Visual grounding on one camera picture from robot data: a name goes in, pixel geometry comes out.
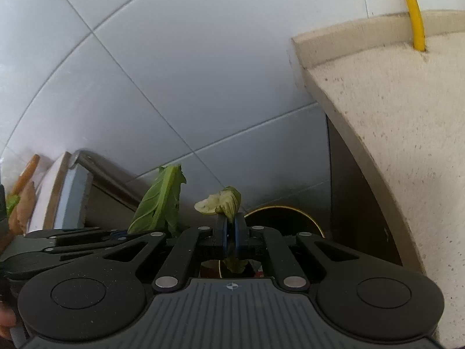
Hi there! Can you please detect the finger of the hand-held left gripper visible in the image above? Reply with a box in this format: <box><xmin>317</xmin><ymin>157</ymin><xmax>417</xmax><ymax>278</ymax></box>
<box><xmin>40</xmin><ymin>241</ymin><xmax>122</xmax><ymax>262</ymax></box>
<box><xmin>24</xmin><ymin>226</ymin><xmax>128</xmax><ymax>246</ymax></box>

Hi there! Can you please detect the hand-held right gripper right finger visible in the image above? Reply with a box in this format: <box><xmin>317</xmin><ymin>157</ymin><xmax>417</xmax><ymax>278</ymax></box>
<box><xmin>233</xmin><ymin>214</ymin><xmax>364</xmax><ymax>293</ymax></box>

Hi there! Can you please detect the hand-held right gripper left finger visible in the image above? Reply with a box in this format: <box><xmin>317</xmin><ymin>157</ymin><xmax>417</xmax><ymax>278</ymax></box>
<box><xmin>101</xmin><ymin>214</ymin><xmax>228</xmax><ymax>293</ymax></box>

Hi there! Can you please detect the yellowish cabbage leaf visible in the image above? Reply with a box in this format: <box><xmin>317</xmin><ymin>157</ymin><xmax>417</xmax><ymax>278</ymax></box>
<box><xmin>194</xmin><ymin>186</ymin><xmax>251</xmax><ymax>274</ymax></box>

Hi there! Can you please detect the black bin with gold rim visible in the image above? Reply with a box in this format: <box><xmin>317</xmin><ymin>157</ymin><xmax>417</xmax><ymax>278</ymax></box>
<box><xmin>217</xmin><ymin>206</ymin><xmax>326</xmax><ymax>280</ymax></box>

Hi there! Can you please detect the lobed green leaf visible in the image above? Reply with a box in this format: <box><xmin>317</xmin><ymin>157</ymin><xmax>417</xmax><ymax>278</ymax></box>
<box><xmin>127</xmin><ymin>164</ymin><xmax>187</xmax><ymax>236</ymax></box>

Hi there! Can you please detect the person's left hand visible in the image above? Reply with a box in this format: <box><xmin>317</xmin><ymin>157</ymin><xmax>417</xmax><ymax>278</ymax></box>
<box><xmin>0</xmin><ymin>305</ymin><xmax>17</xmax><ymax>339</ymax></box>

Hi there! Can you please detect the ginger root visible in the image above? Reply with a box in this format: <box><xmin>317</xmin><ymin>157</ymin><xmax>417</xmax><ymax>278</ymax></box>
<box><xmin>8</xmin><ymin>181</ymin><xmax>37</xmax><ymax>235</ymax></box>

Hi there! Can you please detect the green vegetable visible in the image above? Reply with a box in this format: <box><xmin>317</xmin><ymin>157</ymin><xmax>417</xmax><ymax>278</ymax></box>
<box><xmin>5</xmin><ymin>193</ymin><xmax>21</xmax><ymax>216</ymax></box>

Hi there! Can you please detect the carrot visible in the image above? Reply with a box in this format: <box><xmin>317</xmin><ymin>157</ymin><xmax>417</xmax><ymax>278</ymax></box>
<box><xmin>11</xmin><ymin>154</ymin><xmax>40</xmax><ymax>196</ymax></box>

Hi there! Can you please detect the metal frame rail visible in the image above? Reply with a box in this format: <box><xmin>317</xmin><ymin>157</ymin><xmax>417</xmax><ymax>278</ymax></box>
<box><xmin>71</xmin><ymin>148</ymin><xmax>146</xmax><ymax>213</ymax></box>

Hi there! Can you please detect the yellow hose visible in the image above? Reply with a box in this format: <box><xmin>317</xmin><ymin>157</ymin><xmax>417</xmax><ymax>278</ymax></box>
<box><xmin>395</xmin><ymin>0</ymin><xmax>426</xmax><ymax>52</ymax></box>

